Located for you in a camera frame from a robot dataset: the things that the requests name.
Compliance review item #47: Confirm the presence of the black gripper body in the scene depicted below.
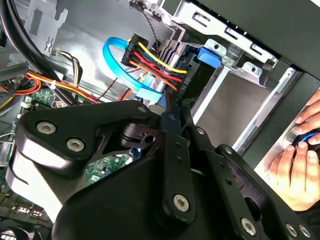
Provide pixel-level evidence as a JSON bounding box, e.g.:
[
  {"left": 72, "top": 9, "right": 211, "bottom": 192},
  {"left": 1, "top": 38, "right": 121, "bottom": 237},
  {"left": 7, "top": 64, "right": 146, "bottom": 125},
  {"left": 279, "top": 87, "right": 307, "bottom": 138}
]
[{"left": 51, "top": 119, "right": 241, "bottom": 240}]

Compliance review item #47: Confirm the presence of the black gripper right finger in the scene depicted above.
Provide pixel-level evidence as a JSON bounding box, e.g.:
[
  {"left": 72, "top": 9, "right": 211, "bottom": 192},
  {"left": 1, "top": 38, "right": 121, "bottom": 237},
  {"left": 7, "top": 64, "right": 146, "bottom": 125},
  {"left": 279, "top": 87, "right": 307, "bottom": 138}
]
[{"left": 178, "top": 99, "right": 317, "bottom": 240}]

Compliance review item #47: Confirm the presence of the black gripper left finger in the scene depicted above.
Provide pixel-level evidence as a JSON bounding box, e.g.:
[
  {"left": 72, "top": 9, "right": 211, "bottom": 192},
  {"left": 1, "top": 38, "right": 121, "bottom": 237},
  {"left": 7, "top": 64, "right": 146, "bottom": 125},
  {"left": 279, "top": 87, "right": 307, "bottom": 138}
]
[{"left": 6, "top": 92, "right": 197, "bottom": 225}]

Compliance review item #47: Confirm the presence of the blue data wire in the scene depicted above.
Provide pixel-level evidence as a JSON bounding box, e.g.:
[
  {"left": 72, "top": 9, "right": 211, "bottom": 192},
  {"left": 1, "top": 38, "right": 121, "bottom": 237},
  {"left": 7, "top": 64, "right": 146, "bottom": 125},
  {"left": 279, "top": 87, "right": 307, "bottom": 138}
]
[{"left": 102, "top": 36, "right": 163, "bottom": 103}]

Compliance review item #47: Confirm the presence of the round black tool blue ring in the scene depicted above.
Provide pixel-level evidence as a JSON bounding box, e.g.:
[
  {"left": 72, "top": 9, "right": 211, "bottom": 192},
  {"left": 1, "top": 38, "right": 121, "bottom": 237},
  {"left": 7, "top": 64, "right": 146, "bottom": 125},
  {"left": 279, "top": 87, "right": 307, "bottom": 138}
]
[{"left": 282, "top": 124, "right": 320, "bottom": 153}]

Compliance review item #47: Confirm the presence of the hard disk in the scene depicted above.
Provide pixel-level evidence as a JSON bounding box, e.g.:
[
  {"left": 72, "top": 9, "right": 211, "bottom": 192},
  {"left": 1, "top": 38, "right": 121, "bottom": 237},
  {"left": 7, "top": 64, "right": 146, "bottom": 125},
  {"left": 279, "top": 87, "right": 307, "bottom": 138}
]
[{"left": 157, "top": 38, "right": 222, "bottom": 98}]

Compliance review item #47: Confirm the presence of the person's left hand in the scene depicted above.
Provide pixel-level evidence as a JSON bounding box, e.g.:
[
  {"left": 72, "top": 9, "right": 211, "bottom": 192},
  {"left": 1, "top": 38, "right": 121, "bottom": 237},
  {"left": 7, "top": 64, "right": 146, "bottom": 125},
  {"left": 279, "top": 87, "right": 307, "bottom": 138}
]
[{"left": 264, "top": 141, "right": 320, "bottom": 212}]

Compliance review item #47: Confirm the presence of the person's right hand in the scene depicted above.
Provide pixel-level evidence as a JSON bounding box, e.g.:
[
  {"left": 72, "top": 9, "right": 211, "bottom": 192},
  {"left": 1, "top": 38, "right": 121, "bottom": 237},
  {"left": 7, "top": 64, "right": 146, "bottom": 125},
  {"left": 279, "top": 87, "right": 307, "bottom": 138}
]
[{"left": 294, "top": 88, "right": 320, "bottom": 146}]

